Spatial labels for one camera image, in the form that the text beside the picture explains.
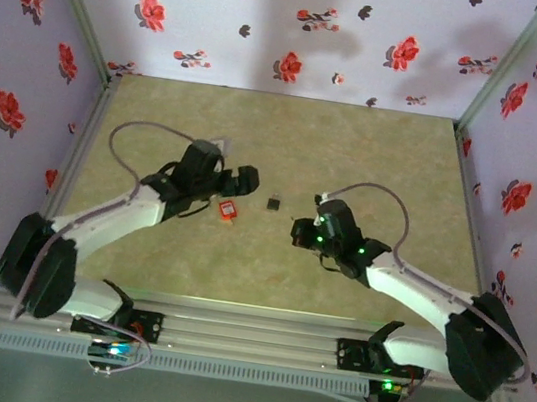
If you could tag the controller board with green light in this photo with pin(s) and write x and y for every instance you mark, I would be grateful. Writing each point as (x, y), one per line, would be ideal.
(390, 386)
(112, 349)

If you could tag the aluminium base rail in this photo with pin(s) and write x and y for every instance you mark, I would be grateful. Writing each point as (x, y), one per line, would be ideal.
(249, 329)

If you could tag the small orange block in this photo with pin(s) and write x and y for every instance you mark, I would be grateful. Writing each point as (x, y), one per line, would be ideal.
(228, 209)

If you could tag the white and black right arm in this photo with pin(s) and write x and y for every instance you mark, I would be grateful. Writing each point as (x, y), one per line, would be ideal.
(413, 283)

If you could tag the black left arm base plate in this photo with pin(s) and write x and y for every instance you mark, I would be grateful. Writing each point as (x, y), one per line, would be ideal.
(148, 327)

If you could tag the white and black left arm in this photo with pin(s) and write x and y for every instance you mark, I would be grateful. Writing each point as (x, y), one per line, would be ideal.
(109, 217)

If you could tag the aluminium table side rail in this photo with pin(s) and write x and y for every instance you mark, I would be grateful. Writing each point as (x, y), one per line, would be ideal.
(87, 133)
(469, 190)

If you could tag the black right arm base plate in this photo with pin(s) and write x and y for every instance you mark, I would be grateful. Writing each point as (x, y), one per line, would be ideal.
(351, 357)

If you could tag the small black block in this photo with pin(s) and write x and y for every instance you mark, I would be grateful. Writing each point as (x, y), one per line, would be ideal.
(274, 204)

